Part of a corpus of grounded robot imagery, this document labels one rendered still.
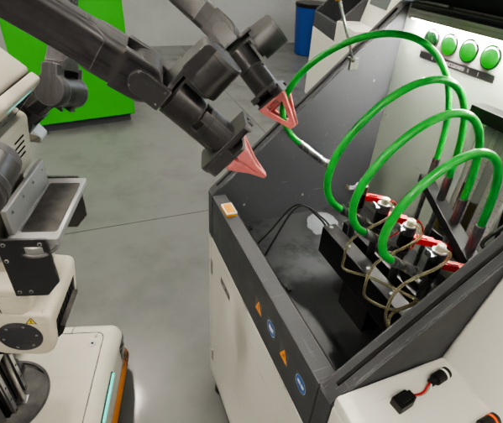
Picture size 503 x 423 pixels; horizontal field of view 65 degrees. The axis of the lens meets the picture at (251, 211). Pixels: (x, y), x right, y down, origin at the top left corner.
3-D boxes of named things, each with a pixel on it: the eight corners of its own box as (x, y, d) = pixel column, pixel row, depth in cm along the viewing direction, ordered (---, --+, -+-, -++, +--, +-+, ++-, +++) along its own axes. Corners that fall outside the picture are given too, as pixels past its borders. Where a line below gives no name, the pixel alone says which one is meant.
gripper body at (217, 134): (254, 133, 60) (218, 100, 56) (209, 176, 63) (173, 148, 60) (251, 117, 65) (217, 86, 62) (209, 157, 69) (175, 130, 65)
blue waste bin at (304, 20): (284, 49, 687) (289, 0, 643) (315, 49, 706) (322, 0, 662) (300, 58, 641) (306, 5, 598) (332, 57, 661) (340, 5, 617)
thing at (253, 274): (212, 239, 123) (212, 195, 114) (226, 236, 124) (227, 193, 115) (306, 431, 76) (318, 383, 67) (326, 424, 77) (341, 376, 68)
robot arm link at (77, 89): (41, 91, 100) (26, 88, 95) (70, 66, 98) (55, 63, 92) (62, 122, 101) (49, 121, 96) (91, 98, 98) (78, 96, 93)
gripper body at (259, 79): (288, 86, 91) (269, 60, 91) (278, 88, 82) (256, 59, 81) (267, 104, 94) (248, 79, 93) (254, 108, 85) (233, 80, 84)
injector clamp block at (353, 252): (314, 269, 108) (322, 225, 99) (345, 262, 111) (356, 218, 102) (393, 377, 82) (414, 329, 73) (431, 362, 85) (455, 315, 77)
